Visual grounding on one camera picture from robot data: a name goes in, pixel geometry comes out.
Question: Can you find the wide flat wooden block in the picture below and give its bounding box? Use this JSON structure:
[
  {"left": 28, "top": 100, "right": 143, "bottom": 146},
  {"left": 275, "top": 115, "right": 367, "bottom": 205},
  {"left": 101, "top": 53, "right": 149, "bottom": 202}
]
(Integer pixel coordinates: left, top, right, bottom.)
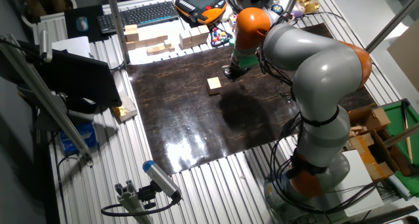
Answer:
[{"left": 135, "top": 35, "right": 169, "bottom": 48}]

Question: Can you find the white round object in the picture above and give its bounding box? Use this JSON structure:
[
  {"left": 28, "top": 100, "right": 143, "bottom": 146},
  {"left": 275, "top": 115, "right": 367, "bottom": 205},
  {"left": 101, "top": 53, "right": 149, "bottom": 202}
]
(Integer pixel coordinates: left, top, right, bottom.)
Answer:
[{"left": 219, "top": 8, "right": 234, "bottom": 23}]

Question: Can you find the black mouse pad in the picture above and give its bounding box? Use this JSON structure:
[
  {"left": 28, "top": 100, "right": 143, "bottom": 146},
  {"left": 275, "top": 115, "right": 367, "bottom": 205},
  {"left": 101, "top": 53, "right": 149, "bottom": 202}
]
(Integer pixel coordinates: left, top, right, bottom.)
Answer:
[{"left": 64, "top": 4, "right": 111, "bottom": 43}]

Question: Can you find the silver camera with blue cap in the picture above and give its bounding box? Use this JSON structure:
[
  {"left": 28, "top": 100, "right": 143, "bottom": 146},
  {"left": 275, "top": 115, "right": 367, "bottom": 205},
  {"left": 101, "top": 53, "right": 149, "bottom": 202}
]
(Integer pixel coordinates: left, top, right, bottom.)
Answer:
[{"left": 142, "top": 160, "right": 183, "bottom": 200}]

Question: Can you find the short aluminium profile stub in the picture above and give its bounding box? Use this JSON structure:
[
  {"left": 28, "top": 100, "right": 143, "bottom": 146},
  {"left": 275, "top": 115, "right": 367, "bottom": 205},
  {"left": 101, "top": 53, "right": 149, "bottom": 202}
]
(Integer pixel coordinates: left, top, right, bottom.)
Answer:
[{"left": 114, "top": 180, "right": 155, "bottom": 224}]

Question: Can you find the grey computer mouse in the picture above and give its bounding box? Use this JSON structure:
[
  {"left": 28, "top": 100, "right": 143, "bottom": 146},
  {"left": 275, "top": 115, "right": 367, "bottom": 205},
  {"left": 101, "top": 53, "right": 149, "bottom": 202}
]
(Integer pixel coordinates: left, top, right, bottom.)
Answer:
[{"left": 75, "top": 16, "right": 90, "bottom": 33}]

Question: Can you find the blue tissue pack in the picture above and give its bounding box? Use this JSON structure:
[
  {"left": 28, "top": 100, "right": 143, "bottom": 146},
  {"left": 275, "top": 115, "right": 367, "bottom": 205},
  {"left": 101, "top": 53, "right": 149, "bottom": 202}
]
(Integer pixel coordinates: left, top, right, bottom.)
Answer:
[{"left": 58, "top": 122, "right": 98, "bottom": 156}]

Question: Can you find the small box with gold foil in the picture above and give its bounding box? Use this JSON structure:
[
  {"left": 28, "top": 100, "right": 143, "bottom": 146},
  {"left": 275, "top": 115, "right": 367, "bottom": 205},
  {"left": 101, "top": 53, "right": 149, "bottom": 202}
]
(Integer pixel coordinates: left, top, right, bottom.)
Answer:
[{"left": 112, "top": 91, "right": 138, "bottom": 122}]

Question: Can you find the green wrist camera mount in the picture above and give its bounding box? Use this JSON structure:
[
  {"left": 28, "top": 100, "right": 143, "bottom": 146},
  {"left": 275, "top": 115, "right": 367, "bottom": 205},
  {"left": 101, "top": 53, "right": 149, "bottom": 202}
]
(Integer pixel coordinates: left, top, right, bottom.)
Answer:
[{"left": 230, "top": 49, "right": 261, "bottom": 70}]

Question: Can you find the black camera bracket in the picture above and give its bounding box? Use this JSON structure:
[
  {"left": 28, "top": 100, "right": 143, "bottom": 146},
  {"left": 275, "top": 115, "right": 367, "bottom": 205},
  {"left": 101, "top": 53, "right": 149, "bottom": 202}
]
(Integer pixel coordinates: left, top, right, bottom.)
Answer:
[{"left": 137, "top": 181, "right": 158, "bottom": 210}]

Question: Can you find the brown cardboard panel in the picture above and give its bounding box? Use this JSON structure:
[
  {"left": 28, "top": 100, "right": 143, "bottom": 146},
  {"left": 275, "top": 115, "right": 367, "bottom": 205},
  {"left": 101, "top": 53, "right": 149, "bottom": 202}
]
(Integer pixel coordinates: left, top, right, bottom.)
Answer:
[{"left": 387, "top": 19, "right": 419, "bottom": 84}]

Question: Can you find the stacked wooden block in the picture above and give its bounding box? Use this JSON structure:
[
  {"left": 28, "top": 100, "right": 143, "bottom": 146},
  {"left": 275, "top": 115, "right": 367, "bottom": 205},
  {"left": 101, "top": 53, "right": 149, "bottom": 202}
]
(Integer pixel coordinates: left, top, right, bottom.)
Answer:
[{"left": 124, "top": 24, "right": 140, "bottom": 43}]

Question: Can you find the thin wooden stick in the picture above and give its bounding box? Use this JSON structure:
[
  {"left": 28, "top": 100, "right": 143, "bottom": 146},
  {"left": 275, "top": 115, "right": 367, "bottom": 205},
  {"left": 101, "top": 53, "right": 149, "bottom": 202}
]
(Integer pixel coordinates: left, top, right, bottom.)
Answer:
[{"left": 401, "top": 101, "right": 414, "bottom": 166}]

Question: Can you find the black camera cable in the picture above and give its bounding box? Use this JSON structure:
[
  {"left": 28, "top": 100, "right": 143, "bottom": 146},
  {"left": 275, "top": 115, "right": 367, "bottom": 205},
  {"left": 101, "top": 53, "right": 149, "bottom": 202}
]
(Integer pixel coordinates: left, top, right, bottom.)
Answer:
[{"left": 100, "top": 193, "right": 181, "bottom": 217}]

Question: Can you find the black computer keyboard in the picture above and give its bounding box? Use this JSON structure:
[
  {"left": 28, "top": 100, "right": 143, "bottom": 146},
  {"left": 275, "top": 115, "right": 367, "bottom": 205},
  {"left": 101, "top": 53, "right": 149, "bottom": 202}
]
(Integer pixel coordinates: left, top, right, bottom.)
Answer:
[{"left": 96, "top": 1, "right": 180, "bottom": 34}]

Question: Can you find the long wooden block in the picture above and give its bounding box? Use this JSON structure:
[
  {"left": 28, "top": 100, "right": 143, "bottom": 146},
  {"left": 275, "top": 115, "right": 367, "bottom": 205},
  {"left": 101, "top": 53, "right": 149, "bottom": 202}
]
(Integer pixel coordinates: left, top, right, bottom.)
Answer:
[{"left": 146, "top": 44, "right": 168, "bottom": 56}]

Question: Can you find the tall aluminium profile post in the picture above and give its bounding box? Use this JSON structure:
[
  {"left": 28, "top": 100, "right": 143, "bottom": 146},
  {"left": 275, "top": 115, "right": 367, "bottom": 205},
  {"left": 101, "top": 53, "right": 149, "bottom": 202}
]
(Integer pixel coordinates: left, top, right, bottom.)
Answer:
[{"left": 104, "top": 0, "right": 131, "bottom": 65}]

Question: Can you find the small wooden cube block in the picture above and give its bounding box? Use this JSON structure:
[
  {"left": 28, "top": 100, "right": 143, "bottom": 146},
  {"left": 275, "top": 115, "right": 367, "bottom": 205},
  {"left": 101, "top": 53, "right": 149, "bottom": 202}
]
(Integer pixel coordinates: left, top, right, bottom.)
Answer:
[{"left": 206, "top": 76, "right": 223, "bottom": 96}]

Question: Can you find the black tray of coloured balls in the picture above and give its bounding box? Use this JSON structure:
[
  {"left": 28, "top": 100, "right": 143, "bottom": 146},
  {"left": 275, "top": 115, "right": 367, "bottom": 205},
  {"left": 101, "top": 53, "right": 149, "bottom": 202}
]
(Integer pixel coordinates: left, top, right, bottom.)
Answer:
[{"left": 209, "top": 26, "right": 234, "bottom": 48}]

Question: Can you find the green felt board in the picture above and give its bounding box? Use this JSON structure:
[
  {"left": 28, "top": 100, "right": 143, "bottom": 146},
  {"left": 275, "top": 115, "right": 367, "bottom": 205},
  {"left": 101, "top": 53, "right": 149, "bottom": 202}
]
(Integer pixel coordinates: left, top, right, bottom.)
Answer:
[{"left": 381, "top": 99, "right": 419, "bottom": 197}]

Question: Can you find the black orange teach pendant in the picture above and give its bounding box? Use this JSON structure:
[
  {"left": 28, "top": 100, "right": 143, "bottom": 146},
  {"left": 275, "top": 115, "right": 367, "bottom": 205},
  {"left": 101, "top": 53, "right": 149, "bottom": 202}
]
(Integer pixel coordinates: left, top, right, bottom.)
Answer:
[{"left": 174, "top": 0, "right": 228, "bottom": 25}]

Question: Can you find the dark wooden work mat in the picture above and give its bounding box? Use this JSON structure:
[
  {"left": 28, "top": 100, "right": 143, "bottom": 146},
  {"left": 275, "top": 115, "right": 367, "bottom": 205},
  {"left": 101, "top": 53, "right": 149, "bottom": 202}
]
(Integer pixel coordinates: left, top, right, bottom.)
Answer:
[{"left": 126, "top": 22, "right": 377, "bottom": 176}]

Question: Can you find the slanted silver pole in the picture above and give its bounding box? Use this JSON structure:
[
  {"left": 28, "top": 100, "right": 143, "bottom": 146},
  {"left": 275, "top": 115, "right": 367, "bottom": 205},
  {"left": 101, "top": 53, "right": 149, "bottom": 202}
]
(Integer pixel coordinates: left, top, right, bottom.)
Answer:
[{"left": 365, "top": 0, "right": 419, "bottom": 54}]

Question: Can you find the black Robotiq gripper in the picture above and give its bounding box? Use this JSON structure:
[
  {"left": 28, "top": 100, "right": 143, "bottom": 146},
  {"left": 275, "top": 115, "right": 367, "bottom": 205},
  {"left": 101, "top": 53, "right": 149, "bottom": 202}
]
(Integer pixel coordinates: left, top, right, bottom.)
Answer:
[{"left": 223, "top": 60, "right": 252, "bottom": 84}]

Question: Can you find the open brown cardboard box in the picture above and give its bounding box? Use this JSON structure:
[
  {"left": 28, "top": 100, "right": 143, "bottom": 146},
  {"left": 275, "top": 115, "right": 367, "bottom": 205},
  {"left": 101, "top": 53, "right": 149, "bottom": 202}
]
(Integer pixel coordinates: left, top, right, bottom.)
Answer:
[{"left": 348, "top": 132, "right": 399, "bottom": 182}]

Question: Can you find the black flat monitor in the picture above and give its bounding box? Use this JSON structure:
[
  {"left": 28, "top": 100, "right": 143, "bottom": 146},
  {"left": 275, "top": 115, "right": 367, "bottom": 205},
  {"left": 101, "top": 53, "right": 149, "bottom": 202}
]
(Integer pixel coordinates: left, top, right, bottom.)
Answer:
[{"left": 0, "top": 40, "right": 122, "bottom": 109}]

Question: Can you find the large wooden cube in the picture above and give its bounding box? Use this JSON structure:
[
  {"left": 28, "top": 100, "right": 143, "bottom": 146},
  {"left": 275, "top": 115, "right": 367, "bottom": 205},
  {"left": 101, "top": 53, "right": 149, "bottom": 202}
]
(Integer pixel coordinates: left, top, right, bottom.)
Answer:
[
  {"left": 179, "top": 29, "right": 193, "bottom": 50},
  {"left": 198, "top": 24, "right": 210, "bottom": 44},
  {"left": 189, "top": 26, "right": 202, "bottom": 47}
]

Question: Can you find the long slanted aluminium beam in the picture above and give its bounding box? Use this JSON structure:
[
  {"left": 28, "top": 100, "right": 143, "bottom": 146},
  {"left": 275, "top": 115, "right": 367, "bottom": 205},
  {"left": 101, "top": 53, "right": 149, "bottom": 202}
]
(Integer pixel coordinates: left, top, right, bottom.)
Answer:
[{"left": 0, "top": 33, "right": 95, "bottom": 168}]

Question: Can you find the white paper sheet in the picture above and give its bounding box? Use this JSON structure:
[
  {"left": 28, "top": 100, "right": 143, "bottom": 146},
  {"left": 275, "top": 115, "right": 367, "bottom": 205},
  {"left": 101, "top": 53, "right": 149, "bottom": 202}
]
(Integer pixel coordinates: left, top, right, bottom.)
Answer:
[{"left": 51, "top": 36, "right": 92, "bottom": 58}]

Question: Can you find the golden shiny bag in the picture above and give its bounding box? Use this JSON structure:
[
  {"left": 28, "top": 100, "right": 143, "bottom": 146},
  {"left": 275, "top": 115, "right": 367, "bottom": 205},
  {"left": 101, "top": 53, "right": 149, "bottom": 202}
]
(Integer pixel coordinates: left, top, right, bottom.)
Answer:
[{"left": 298, "top": 0, "right": 321, "bottom": 15}]

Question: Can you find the white flat box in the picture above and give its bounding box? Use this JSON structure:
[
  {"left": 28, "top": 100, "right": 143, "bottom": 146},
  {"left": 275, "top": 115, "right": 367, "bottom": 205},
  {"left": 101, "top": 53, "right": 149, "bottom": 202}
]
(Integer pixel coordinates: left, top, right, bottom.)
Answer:
[{"left": 333, "top": 150, "right": 384, "bottom": 217}]

